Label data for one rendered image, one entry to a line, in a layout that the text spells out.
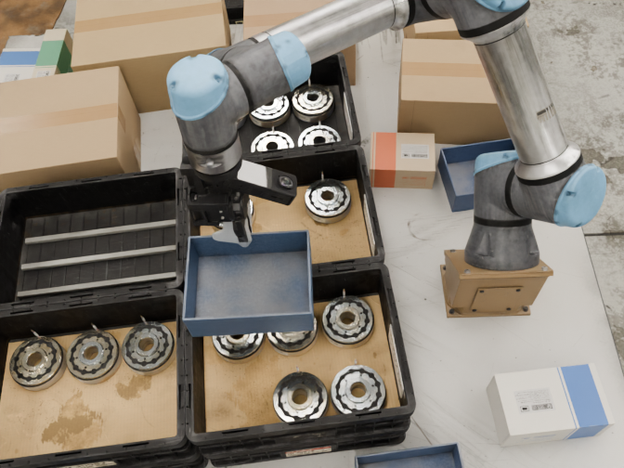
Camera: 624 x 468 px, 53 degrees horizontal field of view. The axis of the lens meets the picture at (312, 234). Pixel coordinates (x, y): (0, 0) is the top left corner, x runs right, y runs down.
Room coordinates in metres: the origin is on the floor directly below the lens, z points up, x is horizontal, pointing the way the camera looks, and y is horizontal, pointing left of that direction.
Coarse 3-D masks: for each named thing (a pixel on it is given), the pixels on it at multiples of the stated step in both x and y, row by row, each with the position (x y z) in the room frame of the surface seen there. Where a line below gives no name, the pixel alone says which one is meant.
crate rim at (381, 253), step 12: (264, 156) 0.88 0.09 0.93; (276, 156) 0.88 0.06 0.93; (288, 156) 0.87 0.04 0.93; (300, 156) 0.87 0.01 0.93; (312, 156) 0.87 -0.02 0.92; (360, 156) 0.85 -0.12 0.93; (360, 168) 0.82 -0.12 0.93; (372, 204) 0.73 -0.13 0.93; (372, 216) 0.70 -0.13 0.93; (372, 228) 0.67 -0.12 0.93; (384, 252) 0.61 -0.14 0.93; (312, 264) 0.60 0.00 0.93; (324, 264) 0.60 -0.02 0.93; (336, 264) 0.59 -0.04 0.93; (348, 264) 0.59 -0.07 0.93; (360, 264) 0.59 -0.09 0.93
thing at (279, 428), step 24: (384, 288) 0.53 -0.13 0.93; (192, 360) 0.42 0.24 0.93; (192, 384) 0.38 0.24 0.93; (408, 384) 0.34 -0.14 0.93; (192, 408) 0.34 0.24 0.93; (408, 408) 0.30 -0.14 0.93; (192, 432) 0.30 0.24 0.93; (216, 432) 0.29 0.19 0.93; (240, 432) 0.29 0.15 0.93; (264, 432) 0.28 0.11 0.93; (288, 432) 0.28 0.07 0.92
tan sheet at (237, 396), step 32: (320, 320) 0.52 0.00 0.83; (352, 320) 0.52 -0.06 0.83; (320, 352) 0.45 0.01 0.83; (352, 352) 0.45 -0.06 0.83; (384, 352) 0.44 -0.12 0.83; (224, 384) 0.41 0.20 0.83; (256, 384) 0.40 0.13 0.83; (384, 384) 0.38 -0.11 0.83; (224, 416) 0.35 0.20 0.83; (256, 416) 0.34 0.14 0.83
